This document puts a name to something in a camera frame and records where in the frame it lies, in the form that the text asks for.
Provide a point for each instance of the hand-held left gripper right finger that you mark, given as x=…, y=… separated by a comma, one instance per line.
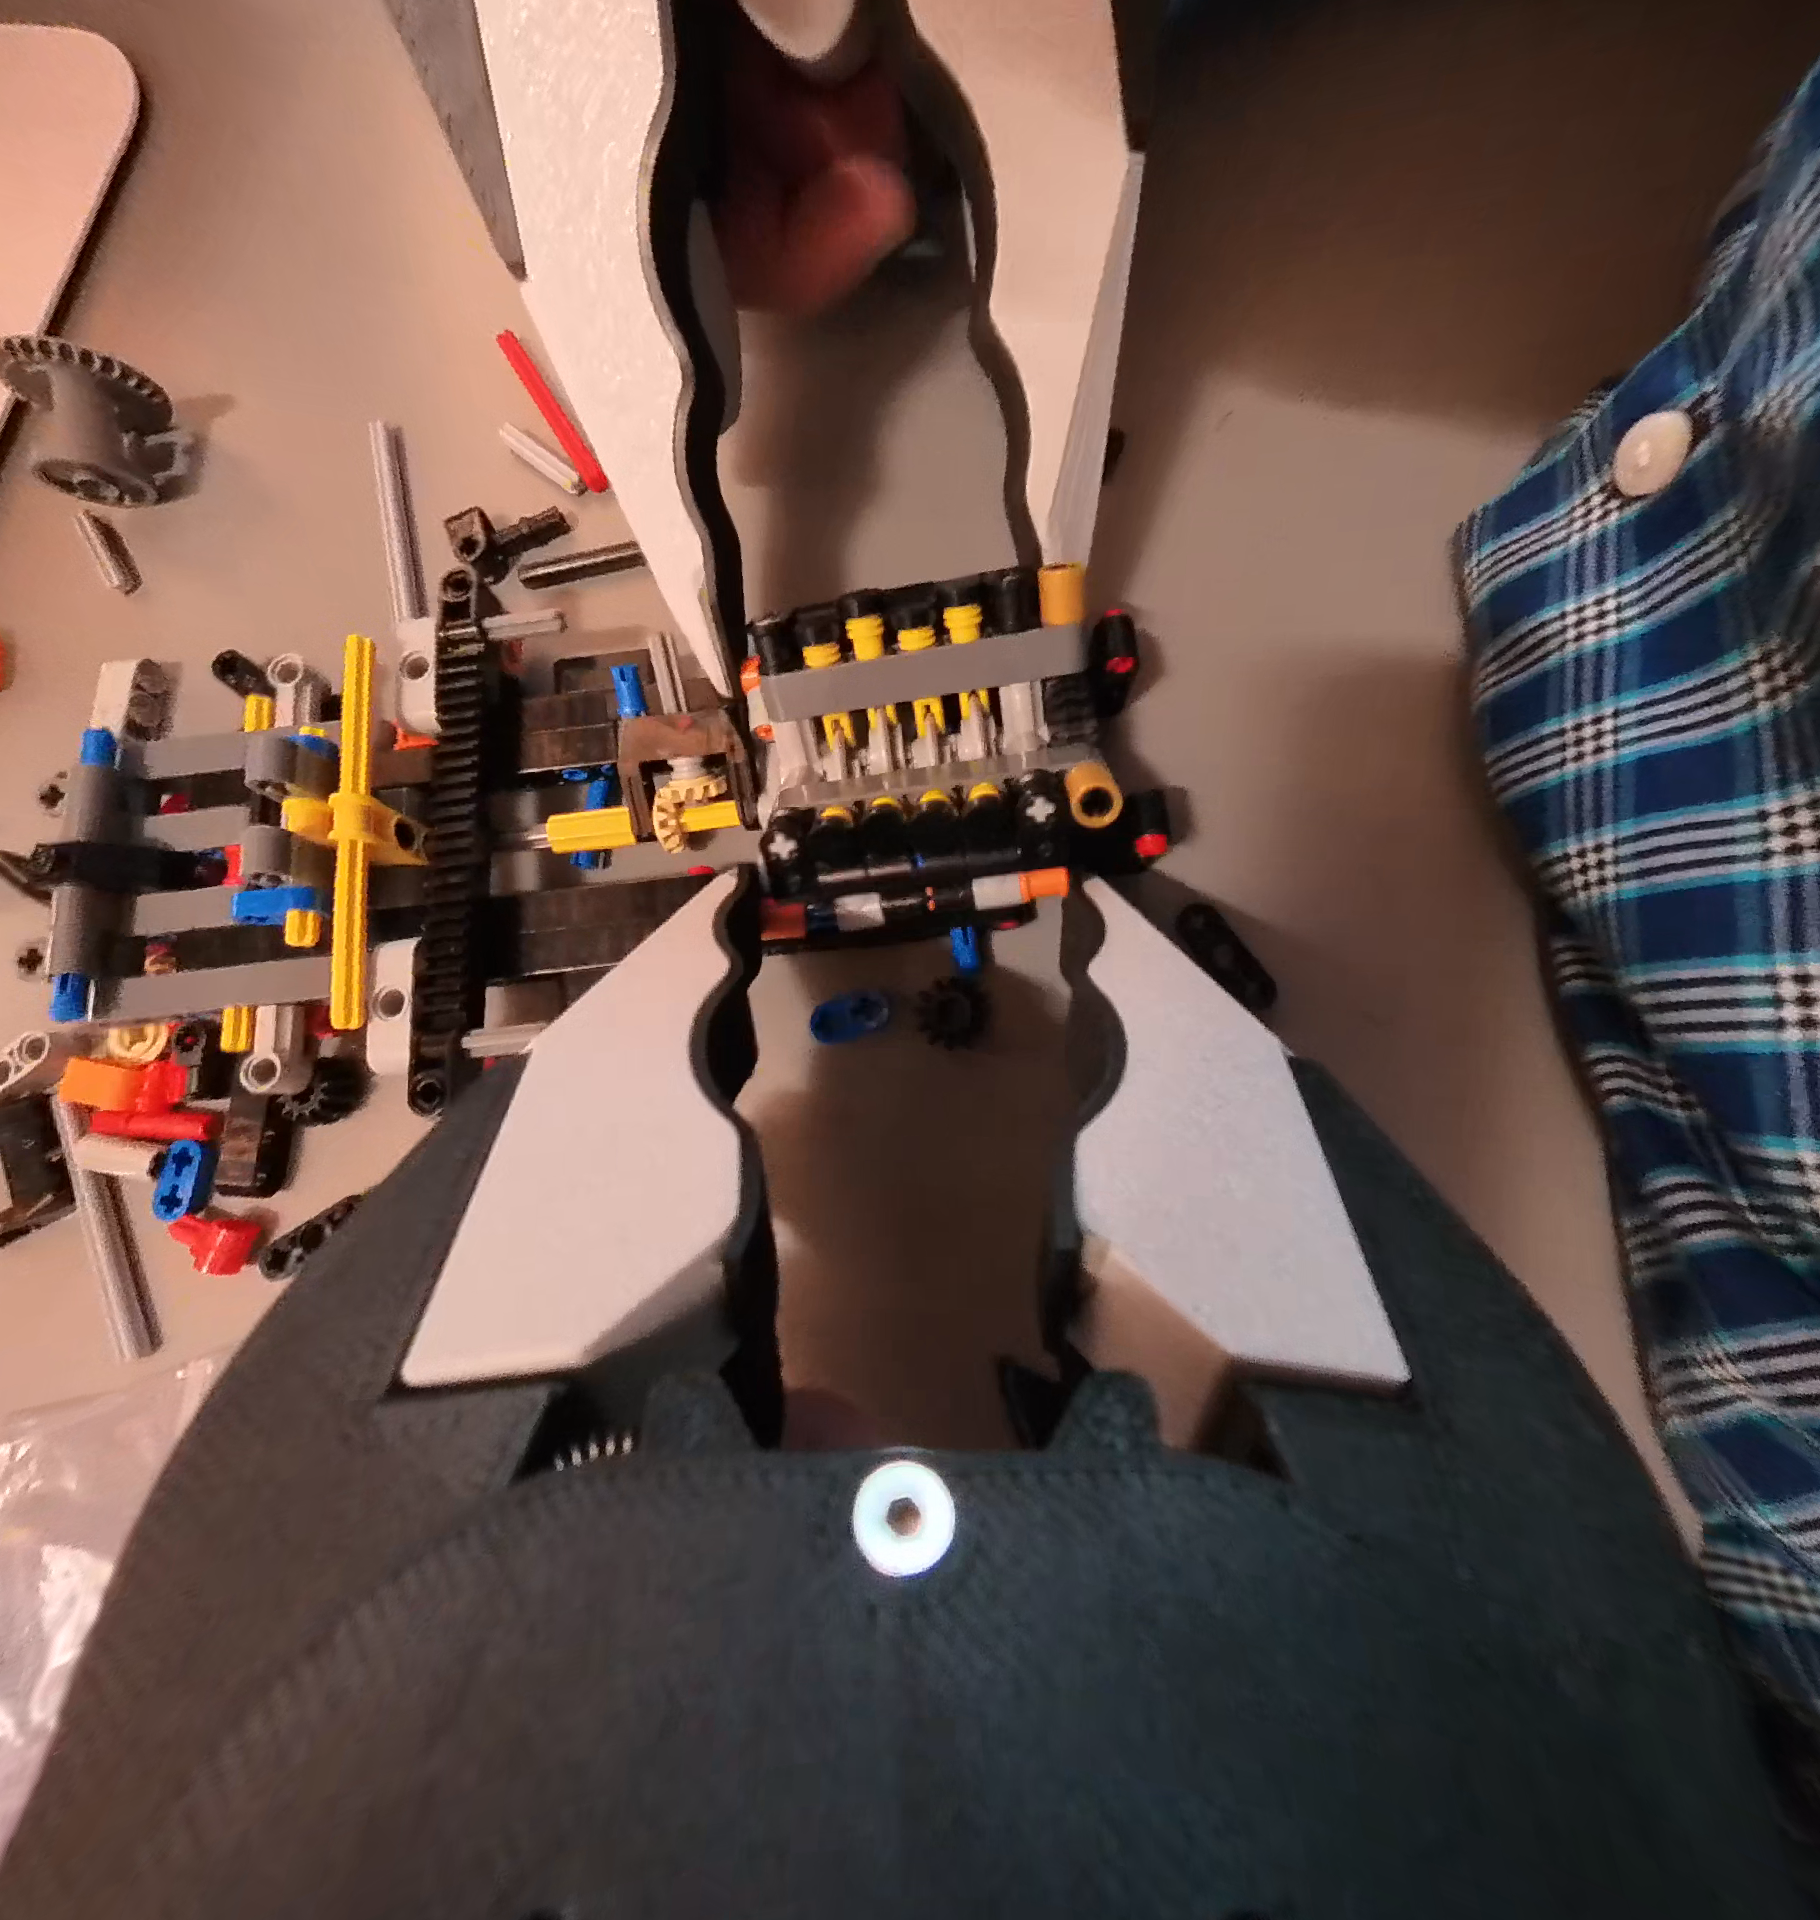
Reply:
x=1240, y=1200

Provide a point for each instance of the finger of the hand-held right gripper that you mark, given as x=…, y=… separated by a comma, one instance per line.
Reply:
x=579, y=225
x=1059, y=225

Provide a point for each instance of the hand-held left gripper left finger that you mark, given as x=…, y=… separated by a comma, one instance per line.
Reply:
x=579, y=1200

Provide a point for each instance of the lego car chassis assembly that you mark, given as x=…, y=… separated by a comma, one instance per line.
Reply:
x=460, y=841

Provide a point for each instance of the red lego axle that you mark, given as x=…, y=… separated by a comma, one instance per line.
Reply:
x=550, y=406

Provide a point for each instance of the light grey short lego axle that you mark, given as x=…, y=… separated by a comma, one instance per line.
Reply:
x=537, y=457

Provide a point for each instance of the black thin lego liftarm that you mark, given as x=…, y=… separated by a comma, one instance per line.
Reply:
x=1226, y=954

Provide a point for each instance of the blue lego connector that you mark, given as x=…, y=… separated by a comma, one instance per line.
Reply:
x=851, y=1015

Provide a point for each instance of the black lego pin connector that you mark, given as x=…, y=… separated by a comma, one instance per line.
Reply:
x=491, y=539

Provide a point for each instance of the thick black lego axle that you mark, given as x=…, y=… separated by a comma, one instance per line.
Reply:
x=584, y=567

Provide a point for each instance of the small black lego gear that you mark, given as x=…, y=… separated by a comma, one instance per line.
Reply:
x=956, y=1010

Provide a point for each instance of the long grey lego axle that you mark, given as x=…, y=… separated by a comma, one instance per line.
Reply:
x=398, y=525

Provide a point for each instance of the grey lego differential gear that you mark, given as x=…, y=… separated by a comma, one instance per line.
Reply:
x=94, y=420

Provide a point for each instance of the thin grey lego axle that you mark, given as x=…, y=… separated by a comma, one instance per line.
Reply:
x=107, y=1245

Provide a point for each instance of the light grey holed lego liftarm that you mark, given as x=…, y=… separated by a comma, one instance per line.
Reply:
x=12, y=1069

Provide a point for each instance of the person's right hand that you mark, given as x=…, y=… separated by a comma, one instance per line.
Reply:
x=820, y=180

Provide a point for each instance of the person's left hand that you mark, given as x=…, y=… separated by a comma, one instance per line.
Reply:
x=823, y=1422

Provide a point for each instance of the white rounded base board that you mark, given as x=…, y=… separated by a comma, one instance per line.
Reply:
x=27, y=225

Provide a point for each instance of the person's plaid shirt torso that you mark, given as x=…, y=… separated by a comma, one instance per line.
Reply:
x=1720, y=900

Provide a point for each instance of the empty clear plastic bag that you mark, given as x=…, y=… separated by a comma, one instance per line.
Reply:
x=41, y=1574

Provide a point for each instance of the black lego bracket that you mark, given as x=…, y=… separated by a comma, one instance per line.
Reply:
x=17, y=1170

